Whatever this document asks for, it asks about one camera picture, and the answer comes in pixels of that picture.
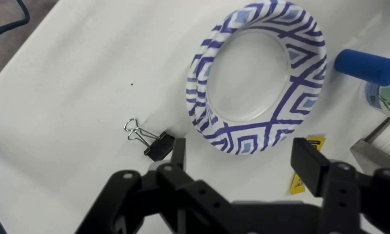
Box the bottle with blue cap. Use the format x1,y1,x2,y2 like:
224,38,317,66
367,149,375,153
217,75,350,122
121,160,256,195
333,48,390,121

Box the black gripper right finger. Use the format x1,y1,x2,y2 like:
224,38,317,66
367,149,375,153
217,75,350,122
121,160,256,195
290,136,390,234

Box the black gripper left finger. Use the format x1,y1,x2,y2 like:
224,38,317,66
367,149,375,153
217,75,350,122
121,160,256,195
76,136,258,234

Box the blue patterned paper plate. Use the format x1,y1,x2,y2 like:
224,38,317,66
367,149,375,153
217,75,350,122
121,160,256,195
185,0,329,156

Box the blue cable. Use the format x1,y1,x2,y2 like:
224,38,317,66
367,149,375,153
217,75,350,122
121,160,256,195
0,0,31,44

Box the black binder clip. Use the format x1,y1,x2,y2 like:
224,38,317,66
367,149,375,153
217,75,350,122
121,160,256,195
124,117,177,161

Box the metal napkin dispenser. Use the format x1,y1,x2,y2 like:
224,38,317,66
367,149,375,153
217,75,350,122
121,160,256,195
350,116,390,174

